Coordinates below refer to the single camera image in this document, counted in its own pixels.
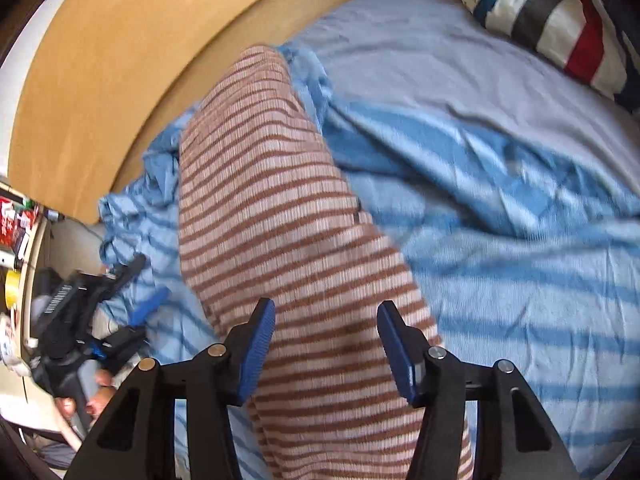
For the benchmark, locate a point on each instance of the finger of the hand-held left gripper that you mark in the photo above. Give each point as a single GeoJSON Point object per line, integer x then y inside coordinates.
{"type": "Point", "coordinates": [131, 266]}
{"type": "Point", "coordinates": [147, 306]}

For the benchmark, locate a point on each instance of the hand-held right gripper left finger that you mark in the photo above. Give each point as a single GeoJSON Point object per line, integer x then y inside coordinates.
{"type": "Point", "coordinates": [257, 350]}

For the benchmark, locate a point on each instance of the wooden bed frame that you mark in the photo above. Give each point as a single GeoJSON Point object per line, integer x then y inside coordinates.
{"type": "Point", "coordinates": [125, 85]}

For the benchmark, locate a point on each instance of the blue striped blanket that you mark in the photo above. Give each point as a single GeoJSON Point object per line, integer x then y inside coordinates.
{"type": "Point", "coordinates": [500, 285]}

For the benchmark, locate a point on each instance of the yellow tape roll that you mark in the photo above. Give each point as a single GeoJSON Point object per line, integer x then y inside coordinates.
{"type": "Point", "coordinates": [12, 290]}

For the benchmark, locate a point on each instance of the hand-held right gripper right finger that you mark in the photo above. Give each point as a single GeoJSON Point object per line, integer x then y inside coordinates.
{"type": "Point", "coordinates": [397, 350]}

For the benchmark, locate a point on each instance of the white patterned cloth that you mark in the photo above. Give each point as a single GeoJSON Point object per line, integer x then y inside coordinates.
{"type": "Point", "coordinates": [550, 20]}

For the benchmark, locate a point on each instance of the red packet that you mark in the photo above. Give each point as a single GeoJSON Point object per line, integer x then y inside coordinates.
{"type": "Point", "coordinates": [12, 220]}

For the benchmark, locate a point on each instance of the light blue bed sheet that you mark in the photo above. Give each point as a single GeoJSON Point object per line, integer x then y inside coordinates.
{"type": "Point", "coordinates": [425, 50]}

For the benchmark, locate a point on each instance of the brown striped knit garment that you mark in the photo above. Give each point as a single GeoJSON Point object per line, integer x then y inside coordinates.
{"type": "Point", "coordinates": [280, 210]}

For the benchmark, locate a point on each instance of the person's left hand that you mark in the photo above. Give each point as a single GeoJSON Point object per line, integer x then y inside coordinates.
{"type": "Point", "coordinates": [102, 385]}

